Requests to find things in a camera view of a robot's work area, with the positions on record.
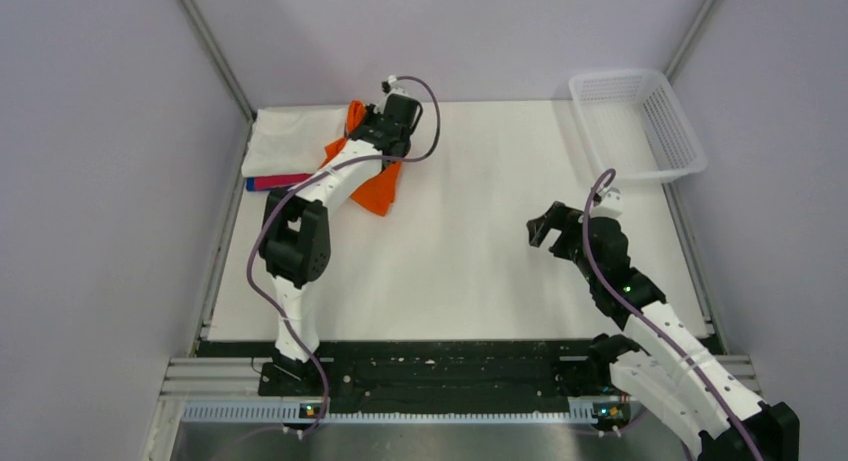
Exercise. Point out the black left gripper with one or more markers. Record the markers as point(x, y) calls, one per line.
point(371, 114)

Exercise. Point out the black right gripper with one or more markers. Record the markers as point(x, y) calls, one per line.
point(539, 227)

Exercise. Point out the orange t-shirt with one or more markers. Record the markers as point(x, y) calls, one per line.
point(377, 194)

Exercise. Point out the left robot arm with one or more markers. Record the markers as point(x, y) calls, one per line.
point(364, 166)

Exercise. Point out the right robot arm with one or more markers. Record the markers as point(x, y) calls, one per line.
point(655, 357)

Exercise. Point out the folded white t-shirt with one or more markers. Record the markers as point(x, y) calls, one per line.
point(291, 140)

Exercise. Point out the folded magenta t-shirt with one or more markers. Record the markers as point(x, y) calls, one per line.
point(294, 177)

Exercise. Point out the white plastic basket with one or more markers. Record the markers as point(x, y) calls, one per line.
point(632, 121)

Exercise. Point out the folded blue t-shirt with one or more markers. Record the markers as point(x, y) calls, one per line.
point(257, 184)

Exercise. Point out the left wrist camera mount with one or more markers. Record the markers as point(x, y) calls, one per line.
point(392, 85)

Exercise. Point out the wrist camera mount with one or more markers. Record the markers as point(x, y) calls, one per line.
point(607, 203)
point(392, 85)

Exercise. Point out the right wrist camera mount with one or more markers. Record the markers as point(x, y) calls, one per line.
point(607, 203)

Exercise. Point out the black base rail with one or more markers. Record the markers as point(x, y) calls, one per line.
point(433, 377)

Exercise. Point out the left aluminium frame post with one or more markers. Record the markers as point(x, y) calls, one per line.
point(211, 48)

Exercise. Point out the aluminium frame post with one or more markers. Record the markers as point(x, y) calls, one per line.
point(688, 43)
point(211, 48)

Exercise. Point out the right aluminium frame post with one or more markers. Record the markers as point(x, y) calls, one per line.
point(688, 43)

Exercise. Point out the white cable duct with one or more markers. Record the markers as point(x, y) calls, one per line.
point(280, 412)

